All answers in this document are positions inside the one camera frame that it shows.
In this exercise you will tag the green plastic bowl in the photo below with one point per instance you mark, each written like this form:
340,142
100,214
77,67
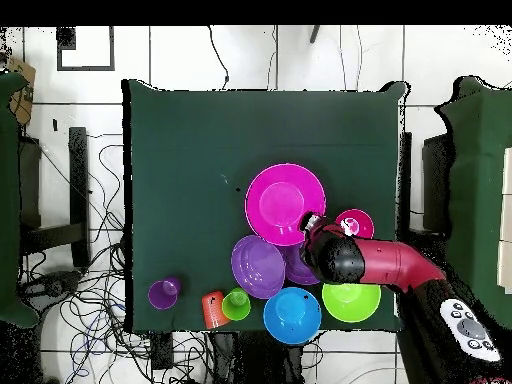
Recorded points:
352,304

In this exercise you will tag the red plastic bowl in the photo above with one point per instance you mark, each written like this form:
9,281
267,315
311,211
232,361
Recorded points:
362,220

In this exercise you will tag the black power strip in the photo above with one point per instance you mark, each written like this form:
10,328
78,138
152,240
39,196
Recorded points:
162,350

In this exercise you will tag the purple plastic bowl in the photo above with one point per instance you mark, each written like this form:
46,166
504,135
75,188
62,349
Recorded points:
294,266
256,268

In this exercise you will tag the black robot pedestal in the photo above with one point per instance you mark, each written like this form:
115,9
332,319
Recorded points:
248,360

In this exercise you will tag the pink plastic bowl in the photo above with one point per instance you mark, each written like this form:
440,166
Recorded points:
280,200

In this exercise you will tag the dark green tablecloth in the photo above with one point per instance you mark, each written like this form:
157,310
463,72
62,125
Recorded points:
260,132

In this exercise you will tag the green cloth covered table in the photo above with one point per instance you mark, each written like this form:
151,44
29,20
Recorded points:
8,200
480,180

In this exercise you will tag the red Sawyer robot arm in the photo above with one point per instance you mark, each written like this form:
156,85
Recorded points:
400,264

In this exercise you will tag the black box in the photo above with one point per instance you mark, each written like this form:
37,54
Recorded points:
436,180

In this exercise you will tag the dark pedestal leg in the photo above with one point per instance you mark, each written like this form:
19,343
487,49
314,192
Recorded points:
52,282

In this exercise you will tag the black metal stand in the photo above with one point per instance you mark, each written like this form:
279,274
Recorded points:
78,180

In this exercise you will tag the orange plastic cup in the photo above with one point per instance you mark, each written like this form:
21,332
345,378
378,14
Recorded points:
212,312

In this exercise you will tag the dark short rod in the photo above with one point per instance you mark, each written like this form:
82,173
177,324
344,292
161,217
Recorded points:
314,34

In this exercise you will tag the black cabinet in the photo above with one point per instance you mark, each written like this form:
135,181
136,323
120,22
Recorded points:
30,180

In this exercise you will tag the black upright bar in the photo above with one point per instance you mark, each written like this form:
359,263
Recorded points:
404,180

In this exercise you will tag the black square floor frame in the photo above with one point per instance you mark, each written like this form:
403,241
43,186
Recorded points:
85,68

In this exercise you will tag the brown cardboard box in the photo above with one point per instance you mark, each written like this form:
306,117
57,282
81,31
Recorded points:
22,100

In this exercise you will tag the blue deep plastic bowl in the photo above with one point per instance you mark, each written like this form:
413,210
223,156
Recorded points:
290,318

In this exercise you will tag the purple plastic cup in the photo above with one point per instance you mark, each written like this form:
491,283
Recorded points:
160,298

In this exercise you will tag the green plastic cup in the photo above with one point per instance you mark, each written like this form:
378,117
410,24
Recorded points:
235,308

